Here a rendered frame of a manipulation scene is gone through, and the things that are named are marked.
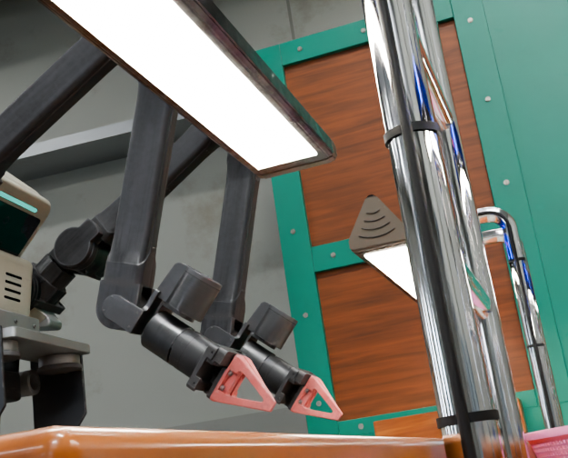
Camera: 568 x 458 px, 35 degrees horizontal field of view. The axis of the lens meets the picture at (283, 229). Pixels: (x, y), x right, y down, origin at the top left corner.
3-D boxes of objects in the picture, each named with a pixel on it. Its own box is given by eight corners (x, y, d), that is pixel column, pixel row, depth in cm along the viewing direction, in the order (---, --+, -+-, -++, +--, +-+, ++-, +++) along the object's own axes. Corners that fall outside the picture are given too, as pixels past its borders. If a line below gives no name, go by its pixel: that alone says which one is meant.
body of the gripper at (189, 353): (250, 357, 123) (209, 330, 125) (222, 349, 113) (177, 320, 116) (226, 398, 122) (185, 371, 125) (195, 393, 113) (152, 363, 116)
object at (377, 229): (350, 252, 119) (341, 200, 121) (429, 314, 176) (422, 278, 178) (408, 239, 117) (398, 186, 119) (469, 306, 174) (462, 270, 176)
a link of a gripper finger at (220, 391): (298, 386, 119) (243, 351, 123) (281, 383, 112) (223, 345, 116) (273, 431, 119) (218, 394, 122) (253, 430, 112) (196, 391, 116)
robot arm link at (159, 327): (148, 345, 125) (129, 340, 120) (174, 303, 126) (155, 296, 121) (185, 371, 123) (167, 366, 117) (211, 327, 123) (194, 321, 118)
